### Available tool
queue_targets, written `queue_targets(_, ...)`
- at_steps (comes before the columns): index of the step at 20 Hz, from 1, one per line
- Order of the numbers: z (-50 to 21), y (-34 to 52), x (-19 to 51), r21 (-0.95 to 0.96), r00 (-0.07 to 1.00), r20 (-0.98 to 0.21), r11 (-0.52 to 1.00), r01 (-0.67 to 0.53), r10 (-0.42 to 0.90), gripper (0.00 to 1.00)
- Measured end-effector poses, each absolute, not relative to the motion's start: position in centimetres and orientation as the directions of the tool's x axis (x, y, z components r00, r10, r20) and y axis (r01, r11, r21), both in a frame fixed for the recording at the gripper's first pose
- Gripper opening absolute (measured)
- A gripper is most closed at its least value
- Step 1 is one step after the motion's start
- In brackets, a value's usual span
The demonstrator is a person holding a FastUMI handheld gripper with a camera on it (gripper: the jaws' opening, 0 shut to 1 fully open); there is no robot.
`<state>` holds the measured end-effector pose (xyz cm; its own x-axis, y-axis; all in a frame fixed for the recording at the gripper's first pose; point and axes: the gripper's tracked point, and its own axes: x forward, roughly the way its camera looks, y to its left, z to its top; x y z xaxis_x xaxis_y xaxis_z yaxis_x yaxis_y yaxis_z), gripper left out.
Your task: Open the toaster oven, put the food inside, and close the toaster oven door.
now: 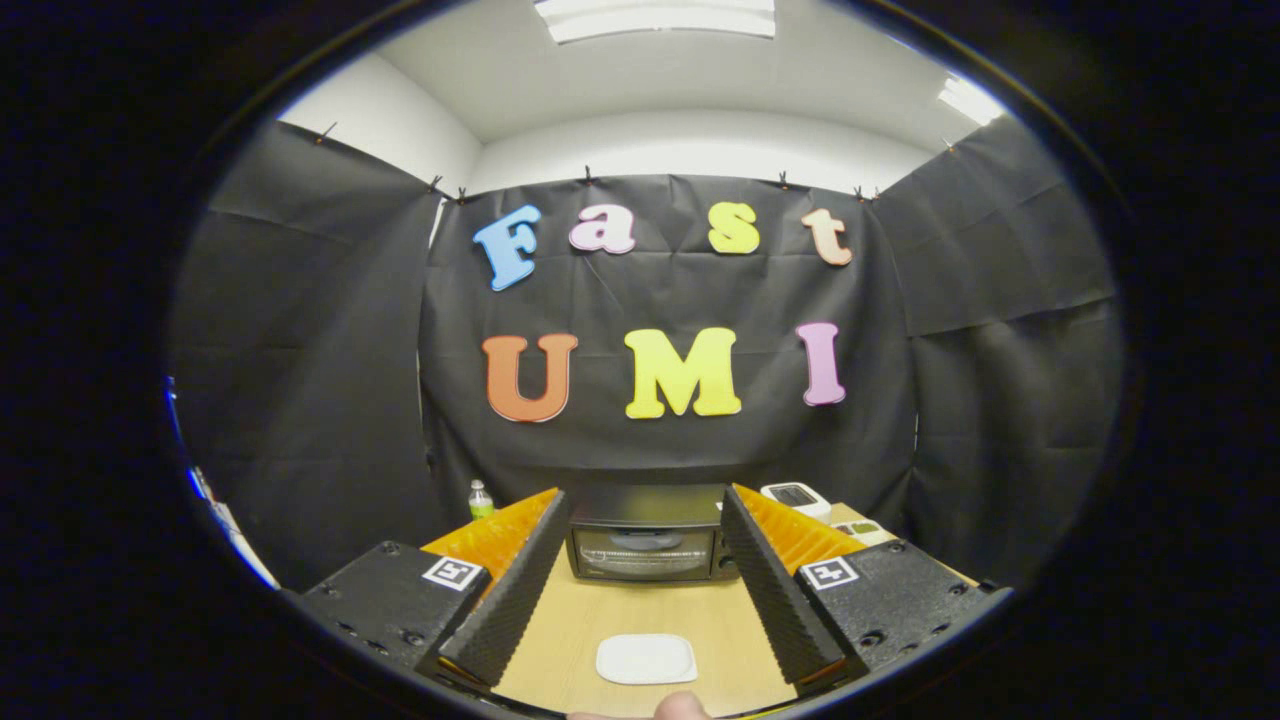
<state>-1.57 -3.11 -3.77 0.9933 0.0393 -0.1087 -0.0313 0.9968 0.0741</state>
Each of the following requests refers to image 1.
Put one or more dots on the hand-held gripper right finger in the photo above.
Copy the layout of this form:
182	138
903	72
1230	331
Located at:
775	590

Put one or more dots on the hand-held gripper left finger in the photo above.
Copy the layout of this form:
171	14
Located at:
510	590

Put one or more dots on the black toaster oven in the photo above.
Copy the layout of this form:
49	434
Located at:
645	520

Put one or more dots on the white bread toaster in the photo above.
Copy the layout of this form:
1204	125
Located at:
795	497

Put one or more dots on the green label plastic bottle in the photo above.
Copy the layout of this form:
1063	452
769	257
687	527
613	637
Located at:
481	503

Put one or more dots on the white rectangular plate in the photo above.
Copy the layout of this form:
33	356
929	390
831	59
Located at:
647	659

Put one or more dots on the black backdrop cloth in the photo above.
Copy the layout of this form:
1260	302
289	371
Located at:
660	300

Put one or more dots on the row of black cloth clips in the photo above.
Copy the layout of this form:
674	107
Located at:
588	175

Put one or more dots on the small ceiling light panel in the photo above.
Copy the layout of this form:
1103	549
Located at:
968	100

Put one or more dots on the long ceiling light panel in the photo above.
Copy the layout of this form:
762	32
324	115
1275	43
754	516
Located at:
655	18

